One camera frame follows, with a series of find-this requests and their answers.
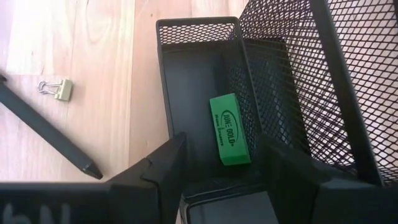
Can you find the green eraser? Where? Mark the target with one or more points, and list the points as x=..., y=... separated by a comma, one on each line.
x=230, y=130

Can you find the black mesh desk organizer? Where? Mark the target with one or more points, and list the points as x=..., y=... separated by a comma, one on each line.
x=192, y=77

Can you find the beige binder clip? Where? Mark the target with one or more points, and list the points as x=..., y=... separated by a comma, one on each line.
x=63, y=90

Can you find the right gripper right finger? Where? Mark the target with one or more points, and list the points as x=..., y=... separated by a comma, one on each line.
x=295, y=193

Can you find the black pencil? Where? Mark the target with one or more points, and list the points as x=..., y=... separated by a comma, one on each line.
x=46, y=130

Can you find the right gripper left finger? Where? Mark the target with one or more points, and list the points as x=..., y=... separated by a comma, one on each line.
x=149, y=193

